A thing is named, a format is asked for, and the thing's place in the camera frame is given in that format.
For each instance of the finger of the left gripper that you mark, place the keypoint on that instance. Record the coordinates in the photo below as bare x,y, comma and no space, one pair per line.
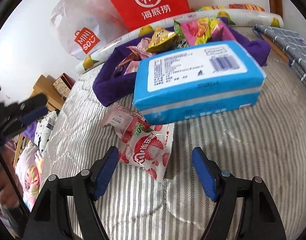
34,115
35,102

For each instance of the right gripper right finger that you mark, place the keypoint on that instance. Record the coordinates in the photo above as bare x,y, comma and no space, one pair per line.
221,187

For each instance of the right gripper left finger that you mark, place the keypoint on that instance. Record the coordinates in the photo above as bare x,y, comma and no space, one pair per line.
88,186

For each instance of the lychee jelly snack bag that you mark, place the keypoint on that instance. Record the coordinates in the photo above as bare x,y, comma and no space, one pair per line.
147,146

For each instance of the pale pink labelled packet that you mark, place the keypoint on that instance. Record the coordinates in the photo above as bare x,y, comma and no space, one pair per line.
120,118

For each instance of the pink strawberry candy packet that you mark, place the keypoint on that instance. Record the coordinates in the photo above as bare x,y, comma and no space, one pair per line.
132,67

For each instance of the pink white candy bar wrapper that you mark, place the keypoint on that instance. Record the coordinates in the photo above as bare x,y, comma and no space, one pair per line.
121,66

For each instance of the red white snack packet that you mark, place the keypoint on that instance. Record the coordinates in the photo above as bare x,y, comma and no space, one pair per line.
141,49

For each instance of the yellow biscuit snack packet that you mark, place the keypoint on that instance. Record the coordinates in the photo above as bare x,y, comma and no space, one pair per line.
161,40

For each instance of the green snack packet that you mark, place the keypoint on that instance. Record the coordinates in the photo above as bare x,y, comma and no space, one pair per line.
180,40

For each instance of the pink orange fruit snack bag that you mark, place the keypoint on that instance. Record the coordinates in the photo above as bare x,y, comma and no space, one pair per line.
207,29

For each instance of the black spotted white pillow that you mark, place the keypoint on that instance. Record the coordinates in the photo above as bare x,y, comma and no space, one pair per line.
44,129

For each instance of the brown patterned box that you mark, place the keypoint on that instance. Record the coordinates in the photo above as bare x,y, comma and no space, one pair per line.
63,85

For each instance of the pink floral pillow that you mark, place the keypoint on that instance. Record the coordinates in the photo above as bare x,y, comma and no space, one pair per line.
29,171

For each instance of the striped grey quilt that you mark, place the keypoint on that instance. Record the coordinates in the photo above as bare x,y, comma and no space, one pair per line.
266,140

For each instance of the purple towel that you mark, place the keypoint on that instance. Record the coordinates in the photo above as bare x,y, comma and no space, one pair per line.
109,89

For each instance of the white Miniso plastic bag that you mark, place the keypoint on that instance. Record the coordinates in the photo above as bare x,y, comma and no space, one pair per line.
84,26

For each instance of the blue tissue pack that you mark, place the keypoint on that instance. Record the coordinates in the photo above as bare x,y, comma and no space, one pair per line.
196,81

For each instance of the red Haidilao paper bag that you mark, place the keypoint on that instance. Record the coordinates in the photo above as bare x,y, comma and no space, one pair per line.
138,13

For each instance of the blue checked cloth bag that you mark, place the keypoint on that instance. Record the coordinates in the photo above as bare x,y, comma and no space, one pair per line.
291,43

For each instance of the fruit pattern rolled mat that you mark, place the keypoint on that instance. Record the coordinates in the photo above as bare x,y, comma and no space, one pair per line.
234,17

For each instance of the yellow snack bag by wall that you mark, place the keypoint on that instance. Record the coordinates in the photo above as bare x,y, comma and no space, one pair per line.
205,8

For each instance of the orange snack bag by wall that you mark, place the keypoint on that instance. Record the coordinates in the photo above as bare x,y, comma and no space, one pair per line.
246,7

